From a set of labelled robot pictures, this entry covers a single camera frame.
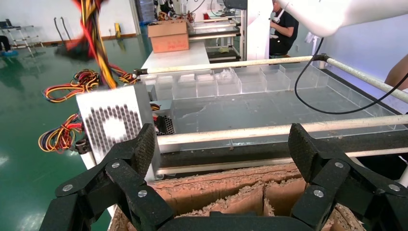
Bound brown cardboard carton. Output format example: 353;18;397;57
147;19;190;54

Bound black tube corner joint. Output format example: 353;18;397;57
311;53;332;63

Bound person with blue shoes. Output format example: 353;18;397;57
0;35;18;58

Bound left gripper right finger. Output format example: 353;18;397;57
288;123;408;231

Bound thin black cable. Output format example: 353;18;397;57
293;37;408;116

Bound grey power supply coloured cables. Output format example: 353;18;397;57
149;99;177;136
43;68;139;103
55;0;117;90
38;84;162;182

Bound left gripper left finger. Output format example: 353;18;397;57
39;123;174;231

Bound folding metal rack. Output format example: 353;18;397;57
0;19;44;58

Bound person bare forearm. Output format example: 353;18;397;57
384;53;408;91

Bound black hoses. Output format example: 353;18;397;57
53;16;73;44

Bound white frame rail tube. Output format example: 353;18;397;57
137;55;315;76
325;56;408;104
157;114;408;146

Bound white work table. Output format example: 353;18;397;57
141;41;211;69

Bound white pillar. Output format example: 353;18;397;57
247;0;271;61

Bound metal shelf rack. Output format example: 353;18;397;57
188;14;248;63

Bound clear acrylic divider tray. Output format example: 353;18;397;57
140;64;406;151

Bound brown divided cardboard box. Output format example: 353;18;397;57
108;162;367;231

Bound seated person black shirt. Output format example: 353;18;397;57
269;0;300;58

